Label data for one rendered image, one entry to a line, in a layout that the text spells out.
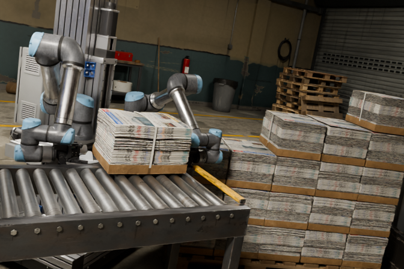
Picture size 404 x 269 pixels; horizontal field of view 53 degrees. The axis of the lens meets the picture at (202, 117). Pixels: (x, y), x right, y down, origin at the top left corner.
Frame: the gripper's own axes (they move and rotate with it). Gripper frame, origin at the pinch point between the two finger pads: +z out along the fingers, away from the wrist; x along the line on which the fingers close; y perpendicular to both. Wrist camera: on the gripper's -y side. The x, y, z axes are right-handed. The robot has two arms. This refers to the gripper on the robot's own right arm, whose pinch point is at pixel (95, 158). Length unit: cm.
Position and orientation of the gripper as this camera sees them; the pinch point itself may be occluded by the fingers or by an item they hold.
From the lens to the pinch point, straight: 199.5
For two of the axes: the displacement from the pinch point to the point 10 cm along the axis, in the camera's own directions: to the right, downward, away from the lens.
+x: -4.7, -2.3, 8.5
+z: 8.7, 0.6, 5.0
